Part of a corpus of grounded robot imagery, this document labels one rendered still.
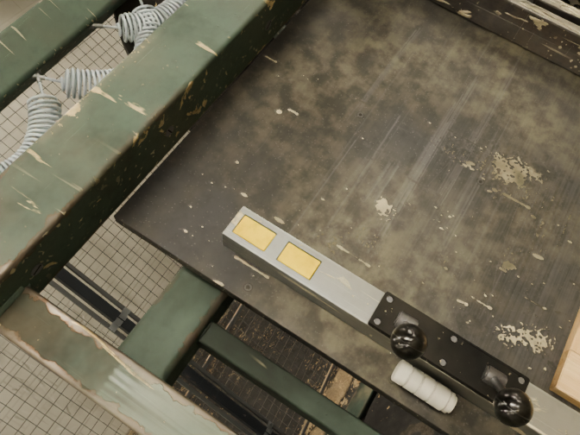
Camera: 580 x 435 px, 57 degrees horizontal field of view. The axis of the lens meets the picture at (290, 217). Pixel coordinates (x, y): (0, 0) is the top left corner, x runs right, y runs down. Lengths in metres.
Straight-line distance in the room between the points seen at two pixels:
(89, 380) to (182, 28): 0.49
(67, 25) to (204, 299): 0.76
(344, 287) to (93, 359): 0.31
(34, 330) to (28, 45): 0.73
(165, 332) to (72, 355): 0.13
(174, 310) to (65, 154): 0.25
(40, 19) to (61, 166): 0.63
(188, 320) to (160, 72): 0.34
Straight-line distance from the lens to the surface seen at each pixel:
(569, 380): 0.79
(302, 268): 0.69
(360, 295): 0.69
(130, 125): 0.73
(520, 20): 1.06
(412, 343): 0.57
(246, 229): 0.71
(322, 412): 0.75
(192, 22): 0.84
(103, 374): 0.66
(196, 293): 0.76
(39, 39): 1.29
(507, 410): 0.60
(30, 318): 0.70
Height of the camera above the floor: 1.89
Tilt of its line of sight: 18 degrees down
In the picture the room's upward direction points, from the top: 46 degrees counter-clockwise
